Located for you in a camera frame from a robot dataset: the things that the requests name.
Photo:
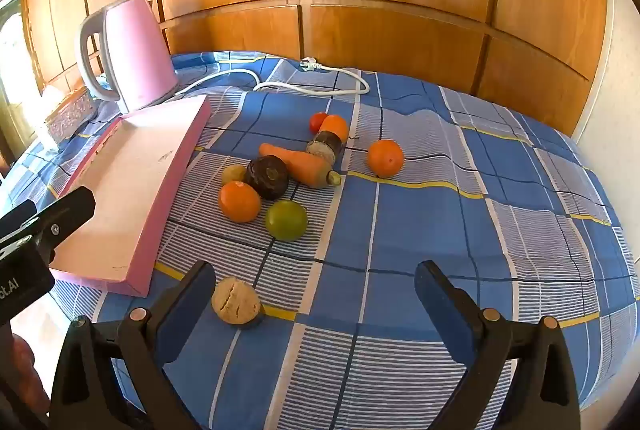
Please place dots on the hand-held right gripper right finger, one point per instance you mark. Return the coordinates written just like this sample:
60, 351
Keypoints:
440, 310

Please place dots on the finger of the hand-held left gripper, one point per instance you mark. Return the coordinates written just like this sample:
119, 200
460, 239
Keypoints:
65, 215

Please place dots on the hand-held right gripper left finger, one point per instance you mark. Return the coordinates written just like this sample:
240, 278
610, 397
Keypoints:
192, 310

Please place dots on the beige cracked round piece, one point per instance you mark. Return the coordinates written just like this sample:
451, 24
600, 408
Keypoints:
236, 301

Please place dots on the pink shallow box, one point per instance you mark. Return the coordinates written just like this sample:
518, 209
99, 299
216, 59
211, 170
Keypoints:
130, 190

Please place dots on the round orange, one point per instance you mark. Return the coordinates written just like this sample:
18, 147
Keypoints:
240, 201
385, 158

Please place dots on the green lime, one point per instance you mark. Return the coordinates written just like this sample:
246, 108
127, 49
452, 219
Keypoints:
286, 220

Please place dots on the small yellow-green fruit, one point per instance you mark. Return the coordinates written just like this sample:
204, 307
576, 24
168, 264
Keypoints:
232, 173

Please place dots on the dark purple round fruit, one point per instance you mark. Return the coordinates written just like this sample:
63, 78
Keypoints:
267, 177

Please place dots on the orange carrot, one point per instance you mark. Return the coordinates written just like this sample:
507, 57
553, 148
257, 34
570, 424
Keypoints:
300, 164

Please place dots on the person's left hand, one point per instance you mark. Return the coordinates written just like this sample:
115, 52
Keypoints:
30, 375

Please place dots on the blue plaid bedsheet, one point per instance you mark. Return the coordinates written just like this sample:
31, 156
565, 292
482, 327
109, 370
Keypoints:
425, 220

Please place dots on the patterned tissue box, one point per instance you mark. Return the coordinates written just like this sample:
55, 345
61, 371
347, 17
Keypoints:
70, 117

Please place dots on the bright window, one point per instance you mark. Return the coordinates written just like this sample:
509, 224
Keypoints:
12, 74

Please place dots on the pink electric kettle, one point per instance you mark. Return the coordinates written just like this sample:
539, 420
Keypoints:
140, 54

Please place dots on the dark cut root piece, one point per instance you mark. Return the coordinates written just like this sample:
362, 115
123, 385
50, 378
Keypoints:
327, 145

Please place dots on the small orange mandarin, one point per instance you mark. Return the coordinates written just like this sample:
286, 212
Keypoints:
336, 127

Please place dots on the small red tomato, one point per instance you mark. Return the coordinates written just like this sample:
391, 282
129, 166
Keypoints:
315, 122

